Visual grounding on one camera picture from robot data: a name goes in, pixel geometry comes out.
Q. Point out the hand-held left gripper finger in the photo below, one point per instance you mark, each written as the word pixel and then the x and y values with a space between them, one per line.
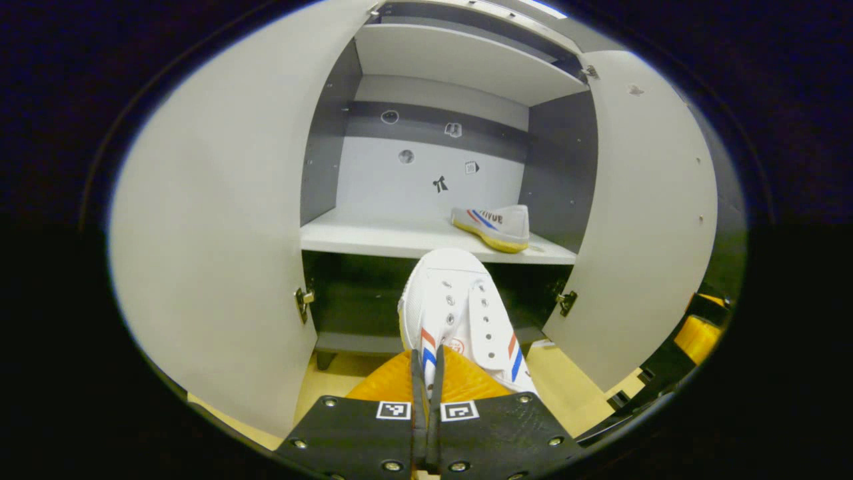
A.
pixel 434 433
pixel 418 433

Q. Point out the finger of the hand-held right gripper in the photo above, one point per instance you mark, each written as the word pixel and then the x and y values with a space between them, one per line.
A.
pixel 710 301
pixel 696 338

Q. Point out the grey cabinet door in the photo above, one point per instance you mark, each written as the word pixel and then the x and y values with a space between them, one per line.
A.
pixel 220 200
pixel 653 200

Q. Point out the white striped shoe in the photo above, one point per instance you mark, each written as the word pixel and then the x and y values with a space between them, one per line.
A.
pixel 453 300
pixel 500 226

